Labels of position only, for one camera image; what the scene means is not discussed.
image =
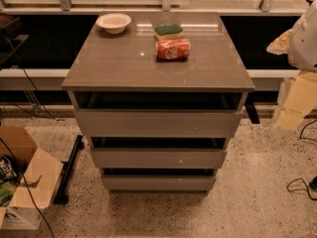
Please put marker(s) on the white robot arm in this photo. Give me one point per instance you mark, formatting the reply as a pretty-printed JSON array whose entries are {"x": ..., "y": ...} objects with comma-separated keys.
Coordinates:
[{"x": 300, "y": 45}]

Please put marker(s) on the chip bag in box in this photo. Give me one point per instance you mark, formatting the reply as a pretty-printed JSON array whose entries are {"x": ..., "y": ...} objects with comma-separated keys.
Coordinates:
[{"x": 8, "y": 169}]

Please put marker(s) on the green yellow sponge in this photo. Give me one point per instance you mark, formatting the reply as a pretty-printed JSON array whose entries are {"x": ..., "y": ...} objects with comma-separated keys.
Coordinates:
[{"x": 168, "y": 32}]

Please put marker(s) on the green package in box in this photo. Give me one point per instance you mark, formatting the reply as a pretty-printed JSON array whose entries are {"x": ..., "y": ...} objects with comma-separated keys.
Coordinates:
[{"x": 7, "y": 190}]

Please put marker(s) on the grey drawer cabinet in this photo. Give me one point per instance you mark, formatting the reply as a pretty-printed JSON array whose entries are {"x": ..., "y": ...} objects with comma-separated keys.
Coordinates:
[{"x": 122, "y": 72}]

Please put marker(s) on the open cardboard box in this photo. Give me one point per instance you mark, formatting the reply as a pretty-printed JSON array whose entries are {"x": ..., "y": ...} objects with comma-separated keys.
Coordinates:
[{"x": 40, "y": 173}]

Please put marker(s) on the grey drawer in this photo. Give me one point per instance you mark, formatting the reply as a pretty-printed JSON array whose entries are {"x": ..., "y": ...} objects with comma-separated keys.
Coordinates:
[
  {"x": 102, "y": 123},
  {"x": 157, "y": 159},
  {"x": 172, "y": 183}
]

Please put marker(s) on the white bowl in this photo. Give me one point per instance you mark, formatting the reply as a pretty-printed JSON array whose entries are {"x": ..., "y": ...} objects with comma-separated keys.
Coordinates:
[{"x": 114, "y": 23}]

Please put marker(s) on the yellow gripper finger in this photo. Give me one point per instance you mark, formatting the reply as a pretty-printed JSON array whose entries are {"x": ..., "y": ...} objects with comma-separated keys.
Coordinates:
[
  {"x": 296, "y": 99},
  {"x": 280, "y": 45}
]

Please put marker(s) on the metal window railing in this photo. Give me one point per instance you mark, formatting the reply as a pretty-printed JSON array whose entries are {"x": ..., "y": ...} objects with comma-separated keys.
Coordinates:
[{"x": 165, "y": 4}]

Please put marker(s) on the black bar on floor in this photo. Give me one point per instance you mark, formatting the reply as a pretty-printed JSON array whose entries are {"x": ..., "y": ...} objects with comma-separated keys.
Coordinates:
[{"x": 61, "y": 197}]

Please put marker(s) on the red soda can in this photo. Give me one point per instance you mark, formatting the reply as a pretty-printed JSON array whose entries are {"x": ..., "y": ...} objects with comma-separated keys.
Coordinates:
[{"x": 175, "y": 49}]

